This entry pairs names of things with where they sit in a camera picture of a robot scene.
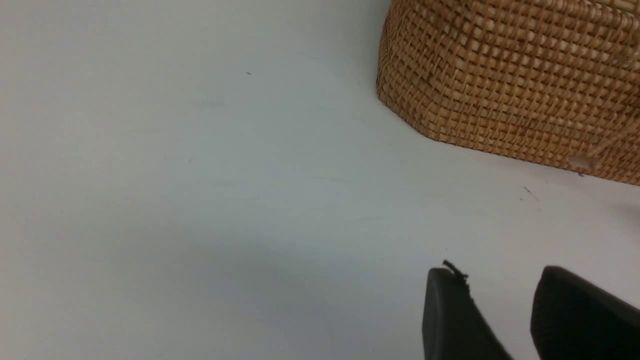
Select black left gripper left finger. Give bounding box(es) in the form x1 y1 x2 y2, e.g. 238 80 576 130
422 260 512 360

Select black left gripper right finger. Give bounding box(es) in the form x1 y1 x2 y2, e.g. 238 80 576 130
530 265 640 360

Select woven rattan basket green lining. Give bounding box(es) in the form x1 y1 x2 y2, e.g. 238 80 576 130
375 0 640 186

